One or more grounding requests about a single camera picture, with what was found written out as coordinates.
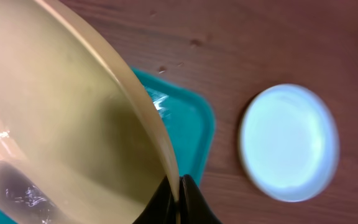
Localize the yellow plate with blue stain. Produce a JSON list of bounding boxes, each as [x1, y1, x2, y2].
[[0, 1, 179, 223]]

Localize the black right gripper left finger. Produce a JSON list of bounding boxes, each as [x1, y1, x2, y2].
[[133, 177, 177, 224]]

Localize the light blue plate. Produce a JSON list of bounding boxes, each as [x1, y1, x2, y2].
[[239, 83, 340, 202]]

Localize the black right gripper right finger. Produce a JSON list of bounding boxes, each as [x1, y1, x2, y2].
[[179, 175, 222, 224]]

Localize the teal plastic tray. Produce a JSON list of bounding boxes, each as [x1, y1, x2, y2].
[[0, 68, 214, 223]]

